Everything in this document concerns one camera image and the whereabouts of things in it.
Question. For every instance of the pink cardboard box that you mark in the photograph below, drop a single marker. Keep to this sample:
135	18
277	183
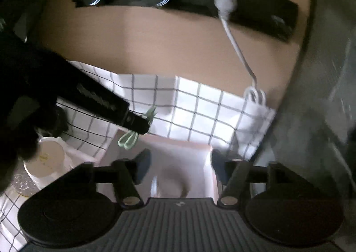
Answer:
180	163

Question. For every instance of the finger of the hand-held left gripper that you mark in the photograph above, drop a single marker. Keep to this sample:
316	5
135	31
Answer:
137	122

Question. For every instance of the white grid tablecloth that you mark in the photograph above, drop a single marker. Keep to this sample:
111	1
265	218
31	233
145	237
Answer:
189	107

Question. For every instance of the dark framed screen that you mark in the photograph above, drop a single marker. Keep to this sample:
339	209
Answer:
314	88

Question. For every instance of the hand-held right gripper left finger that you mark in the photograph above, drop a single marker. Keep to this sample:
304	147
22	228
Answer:
143	166

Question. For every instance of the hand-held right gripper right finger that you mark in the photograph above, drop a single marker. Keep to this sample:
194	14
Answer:
219	168

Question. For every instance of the clear plastic jar chicken print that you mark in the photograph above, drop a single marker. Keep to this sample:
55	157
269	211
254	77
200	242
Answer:
50	163

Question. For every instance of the round glittery coaster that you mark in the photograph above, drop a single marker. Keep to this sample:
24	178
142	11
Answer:
25	185

